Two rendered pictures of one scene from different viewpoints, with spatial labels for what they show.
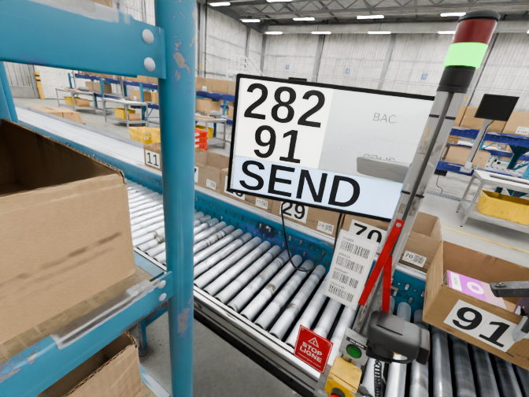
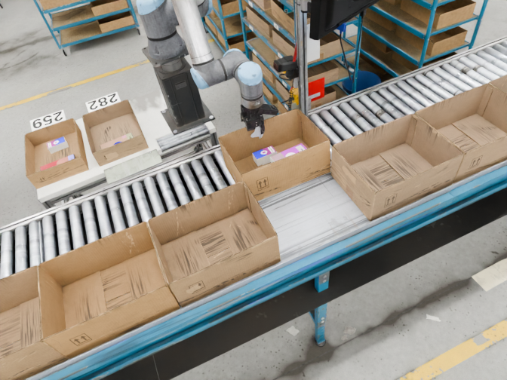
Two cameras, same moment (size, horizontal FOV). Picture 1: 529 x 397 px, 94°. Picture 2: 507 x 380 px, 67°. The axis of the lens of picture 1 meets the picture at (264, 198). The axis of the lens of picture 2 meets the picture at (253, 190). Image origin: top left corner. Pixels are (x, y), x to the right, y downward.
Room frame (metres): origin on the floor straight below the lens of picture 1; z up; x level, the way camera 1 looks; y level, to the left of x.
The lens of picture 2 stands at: (1.43, -1.76, 2.11)
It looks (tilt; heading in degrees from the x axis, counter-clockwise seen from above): 48 degrees down; 135
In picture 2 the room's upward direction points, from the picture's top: 10 degrees counter-clockwise
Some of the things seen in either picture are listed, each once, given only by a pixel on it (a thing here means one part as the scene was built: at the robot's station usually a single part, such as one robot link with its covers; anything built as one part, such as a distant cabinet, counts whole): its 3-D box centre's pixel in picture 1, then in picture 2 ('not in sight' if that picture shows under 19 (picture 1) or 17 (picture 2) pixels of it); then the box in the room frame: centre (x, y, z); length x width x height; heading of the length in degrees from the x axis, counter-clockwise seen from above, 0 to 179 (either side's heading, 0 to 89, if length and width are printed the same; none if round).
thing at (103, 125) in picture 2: not in sight; (114, 131); (-0.35, -0.99, 0.80); 0.38 x 0.28 x 0.10; 152
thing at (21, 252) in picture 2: not in sight; (21, 268); (-0.06, -1.80, 0.72); 0.52 x 0.05 x 0.05; 151
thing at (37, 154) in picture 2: not in sight; (56, 151); (-0.51, -1.28, 0.80); 0.38 x 0.28 x 0.10; 151
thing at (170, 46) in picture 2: not in sight; (164, 40); (-0.12, -0.63, 1.22); 0.19 x 0.19 x 0.10
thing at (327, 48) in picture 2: not in sight; (305, 41); (0.09, 0.34, 0.79); 0.40 x 0.30 x 0.10; 152
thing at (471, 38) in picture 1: (467, 46); not in sight; (0.48, -0.29, 1.62); 0.05 x 0.05 x 0.06
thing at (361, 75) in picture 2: not in sight; (360, 96); (0.34, 0.77, 0.15); 0.31 x 0.31 x 0.29
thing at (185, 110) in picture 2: not in sight; (179, 92); (-0.12, -0.64, 0.91); 0.26 x 0.26 x 0.33; 63
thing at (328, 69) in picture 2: not in sight; (305, 66); (0.09, 0.35, 0.59); 0.40 x 0.30 x 0.10; 149
